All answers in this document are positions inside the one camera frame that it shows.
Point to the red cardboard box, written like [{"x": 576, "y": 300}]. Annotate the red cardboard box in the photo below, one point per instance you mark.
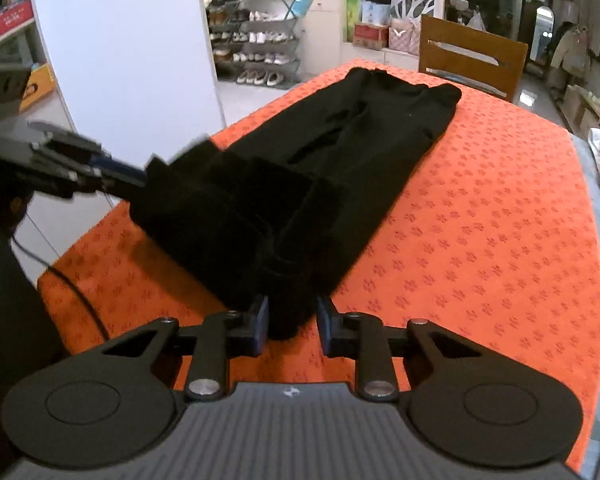
[{"x": 371, "y": 36}]

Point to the green bag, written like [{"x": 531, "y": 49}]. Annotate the green bag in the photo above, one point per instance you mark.
[{"x": 353, "y": 15}]

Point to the oval standing mirror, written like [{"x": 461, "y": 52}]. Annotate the oval standing mirror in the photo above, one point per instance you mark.
[{"x": 542, "y": 35}]

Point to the group of shoes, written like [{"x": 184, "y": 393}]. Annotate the group of shoes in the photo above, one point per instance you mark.
[{"x": 260, "y": 37}]

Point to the red storage box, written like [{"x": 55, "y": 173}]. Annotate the red storage box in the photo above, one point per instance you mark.
[{"x": 12, "y": 19}]

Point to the orange patterned table cloth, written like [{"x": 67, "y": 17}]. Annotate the orange patterned table cloth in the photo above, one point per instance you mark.
[{"x": 480, "y": 260}]

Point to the grey shoe rack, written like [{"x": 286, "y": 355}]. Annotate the grey shoe rack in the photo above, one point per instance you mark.
[{"x": 292, "y": 45}]

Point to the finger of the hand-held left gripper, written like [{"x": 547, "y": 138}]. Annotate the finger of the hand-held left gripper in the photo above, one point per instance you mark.
[
  {"x": 105, "y": 175},
  {"x": 65, "y": 140}
]

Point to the white cabinet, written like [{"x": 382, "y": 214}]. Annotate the white cabinet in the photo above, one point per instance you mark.
[{"x": 325, "y": 35}]

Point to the black t-shirt with white logo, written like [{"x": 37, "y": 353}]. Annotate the black t-shirt with white logo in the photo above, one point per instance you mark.
[{"x": 330, "y": 185}]

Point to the white and blue box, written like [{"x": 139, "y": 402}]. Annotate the white and blue box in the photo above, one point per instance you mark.
[{"x": 376, "y": 13}]

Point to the beige hanging jacket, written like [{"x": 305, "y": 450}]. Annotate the beige hanging jacket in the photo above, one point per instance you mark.
[{"x": 572, "y": 52}]

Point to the yellow box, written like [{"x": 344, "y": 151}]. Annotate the yellow box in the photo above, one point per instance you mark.
[{"x": 37, "y": 87}]

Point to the person's dark clothing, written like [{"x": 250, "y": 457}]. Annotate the person's dark clothing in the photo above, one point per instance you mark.
[{"x": 10, "y": 335}]

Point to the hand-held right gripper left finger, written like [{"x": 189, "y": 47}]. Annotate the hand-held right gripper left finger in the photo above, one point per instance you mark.
[{"x": 259, "y": 327}]

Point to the wooden chair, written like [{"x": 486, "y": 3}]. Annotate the wooden chair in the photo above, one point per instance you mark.
[{"x": 510, "y": 55}]

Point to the white dresser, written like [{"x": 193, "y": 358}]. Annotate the white dresser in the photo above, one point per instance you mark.
[{"x": 577, "y": 110}]

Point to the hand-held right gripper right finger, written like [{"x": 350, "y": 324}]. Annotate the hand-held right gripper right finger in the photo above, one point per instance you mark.
[{"x": 326, "y": 330}]

